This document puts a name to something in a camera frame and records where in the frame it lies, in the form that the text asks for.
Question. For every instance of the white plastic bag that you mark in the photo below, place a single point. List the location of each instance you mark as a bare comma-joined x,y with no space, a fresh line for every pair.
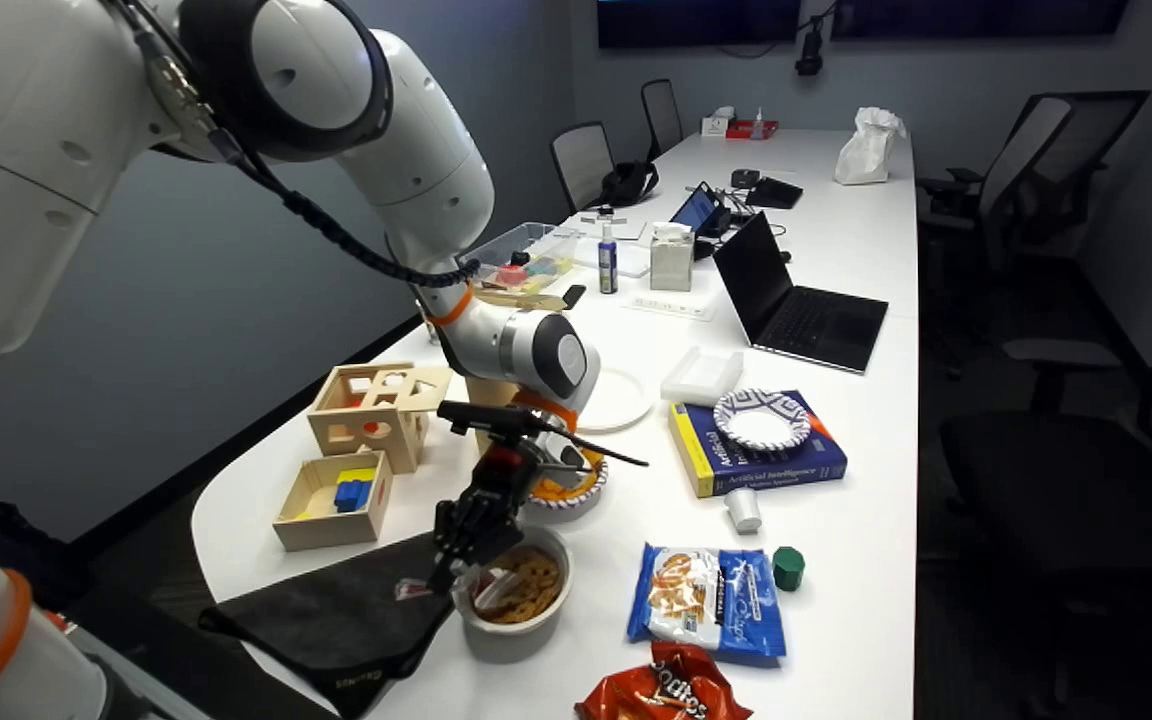
868,148

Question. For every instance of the red flat item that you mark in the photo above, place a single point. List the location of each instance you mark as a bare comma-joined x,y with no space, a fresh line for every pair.
752,131

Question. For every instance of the black bag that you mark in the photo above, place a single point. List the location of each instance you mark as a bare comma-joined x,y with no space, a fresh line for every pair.
630,182

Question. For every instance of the brown cardboard box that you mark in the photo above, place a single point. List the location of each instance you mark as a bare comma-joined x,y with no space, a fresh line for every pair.
529,301

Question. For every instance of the small white cup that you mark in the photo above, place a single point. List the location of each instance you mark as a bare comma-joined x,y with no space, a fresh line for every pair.
747,512

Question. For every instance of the metal spoon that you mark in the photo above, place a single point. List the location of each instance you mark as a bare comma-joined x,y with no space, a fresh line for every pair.
495,595

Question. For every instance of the black webcam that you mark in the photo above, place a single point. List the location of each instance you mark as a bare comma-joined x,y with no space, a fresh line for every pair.
808,49

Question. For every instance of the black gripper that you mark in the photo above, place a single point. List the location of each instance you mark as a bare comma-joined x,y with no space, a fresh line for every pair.
496,490

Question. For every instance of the grey office chair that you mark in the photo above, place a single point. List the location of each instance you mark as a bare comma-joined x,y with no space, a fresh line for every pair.
661,114
583,160

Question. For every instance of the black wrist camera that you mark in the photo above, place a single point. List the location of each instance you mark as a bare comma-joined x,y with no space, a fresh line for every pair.
511,421

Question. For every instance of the patterned small bowl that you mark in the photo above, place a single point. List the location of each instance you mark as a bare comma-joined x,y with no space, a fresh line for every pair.
579,507

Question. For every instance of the white paper plate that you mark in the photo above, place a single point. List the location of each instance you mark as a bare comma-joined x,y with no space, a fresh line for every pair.
623,403

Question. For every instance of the wall monitor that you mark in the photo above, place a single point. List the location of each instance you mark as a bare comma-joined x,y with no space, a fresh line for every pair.
977,13
696,20

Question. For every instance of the white plastic container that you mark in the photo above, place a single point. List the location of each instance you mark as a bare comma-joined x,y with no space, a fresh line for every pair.
702,374

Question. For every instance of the black laptop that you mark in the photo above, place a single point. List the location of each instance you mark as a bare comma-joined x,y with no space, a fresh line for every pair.
802,323

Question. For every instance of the small spray bottle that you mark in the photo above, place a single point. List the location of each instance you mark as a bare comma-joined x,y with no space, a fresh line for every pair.
610,267

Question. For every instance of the black cloth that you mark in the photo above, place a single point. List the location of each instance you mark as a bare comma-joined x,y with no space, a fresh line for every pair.
337,612

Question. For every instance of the small white box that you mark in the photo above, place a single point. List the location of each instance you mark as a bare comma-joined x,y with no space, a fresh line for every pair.
716,126

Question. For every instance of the pretzels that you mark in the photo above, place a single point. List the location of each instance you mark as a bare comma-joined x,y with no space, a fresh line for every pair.
538,587

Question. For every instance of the blue box with yellow edge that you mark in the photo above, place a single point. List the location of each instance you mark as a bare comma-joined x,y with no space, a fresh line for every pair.
758,466

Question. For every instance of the white tissue box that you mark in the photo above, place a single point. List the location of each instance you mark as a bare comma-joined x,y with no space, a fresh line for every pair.
669,260

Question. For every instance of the black phone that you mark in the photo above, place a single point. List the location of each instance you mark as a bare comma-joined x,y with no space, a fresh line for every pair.
572,297

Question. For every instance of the white bowl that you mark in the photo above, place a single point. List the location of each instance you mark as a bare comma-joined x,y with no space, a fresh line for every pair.
511,637

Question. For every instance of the blue block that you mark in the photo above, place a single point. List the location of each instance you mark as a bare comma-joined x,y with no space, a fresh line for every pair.
352,497

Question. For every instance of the tablet with blue screen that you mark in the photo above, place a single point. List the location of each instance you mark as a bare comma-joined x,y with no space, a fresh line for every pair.
696,211

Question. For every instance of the black pouch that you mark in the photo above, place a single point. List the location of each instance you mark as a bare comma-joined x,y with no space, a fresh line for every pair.
778,192

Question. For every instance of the orange crackers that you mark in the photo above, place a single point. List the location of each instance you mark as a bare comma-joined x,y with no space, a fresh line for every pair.
561,490

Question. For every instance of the black office chair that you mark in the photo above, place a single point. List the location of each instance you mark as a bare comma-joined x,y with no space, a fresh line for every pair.
1068,466
1042,160

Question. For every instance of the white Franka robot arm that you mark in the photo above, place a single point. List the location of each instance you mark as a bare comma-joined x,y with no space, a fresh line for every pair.
41,160

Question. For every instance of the yellow block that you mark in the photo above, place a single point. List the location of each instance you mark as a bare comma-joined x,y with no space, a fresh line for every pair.
357,474

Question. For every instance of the clear plastic bin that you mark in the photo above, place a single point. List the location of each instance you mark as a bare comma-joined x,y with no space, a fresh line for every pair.
538,254

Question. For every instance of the green cap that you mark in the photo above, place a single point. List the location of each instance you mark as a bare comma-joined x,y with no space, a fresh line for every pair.
791,570

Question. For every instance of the blue snack bag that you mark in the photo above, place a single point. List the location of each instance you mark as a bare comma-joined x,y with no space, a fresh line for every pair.
710,602

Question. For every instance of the wooden shape sorter box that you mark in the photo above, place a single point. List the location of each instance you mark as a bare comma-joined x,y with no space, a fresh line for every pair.
362,424

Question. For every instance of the wooden tray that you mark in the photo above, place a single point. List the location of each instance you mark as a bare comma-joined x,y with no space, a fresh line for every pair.
311,527

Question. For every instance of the red chip bag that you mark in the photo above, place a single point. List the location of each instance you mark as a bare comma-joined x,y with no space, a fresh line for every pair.
661,691

